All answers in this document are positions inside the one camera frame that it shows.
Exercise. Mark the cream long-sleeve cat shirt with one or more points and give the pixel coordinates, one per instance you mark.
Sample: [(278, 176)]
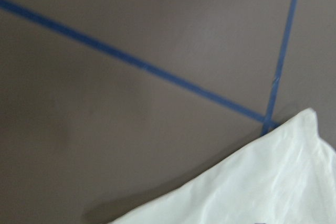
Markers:
[(285, 176)]

